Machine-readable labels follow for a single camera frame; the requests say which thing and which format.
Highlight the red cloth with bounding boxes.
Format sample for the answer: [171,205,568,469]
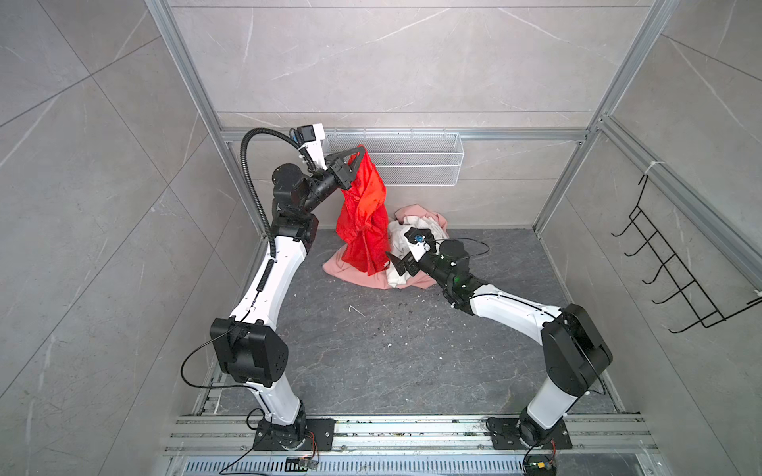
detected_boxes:
[335,147,390,276]

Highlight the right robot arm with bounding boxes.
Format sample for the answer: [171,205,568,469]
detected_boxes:
[387,228,613,448]

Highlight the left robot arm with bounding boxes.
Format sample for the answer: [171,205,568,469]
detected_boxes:
[210,146,368,448]

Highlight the white cloth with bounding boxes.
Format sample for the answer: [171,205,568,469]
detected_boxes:
[385,215,448,288]

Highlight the pink cloth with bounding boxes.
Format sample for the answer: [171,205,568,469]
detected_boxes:
[323,204,448,290]

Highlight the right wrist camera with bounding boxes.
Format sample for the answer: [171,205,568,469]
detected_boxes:
[405,227,437,256]

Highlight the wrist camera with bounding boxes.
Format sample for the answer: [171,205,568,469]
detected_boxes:
[294,123,327,172]
[405,227,437,256]

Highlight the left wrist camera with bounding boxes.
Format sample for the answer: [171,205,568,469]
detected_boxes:
[294,123,327,172]

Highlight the white wire mesh basket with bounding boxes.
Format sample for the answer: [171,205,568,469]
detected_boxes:
[323,132,464,186]

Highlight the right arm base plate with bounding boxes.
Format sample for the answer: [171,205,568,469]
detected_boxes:
[484,416,573,450]

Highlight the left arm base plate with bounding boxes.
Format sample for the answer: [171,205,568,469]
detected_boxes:
[254,418,337,452]

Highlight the black wire hook rack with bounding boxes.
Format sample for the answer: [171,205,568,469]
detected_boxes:
[610,175,761,335]

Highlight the aluminium mounting rail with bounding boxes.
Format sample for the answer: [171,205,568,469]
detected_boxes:
[160,414,658,455]

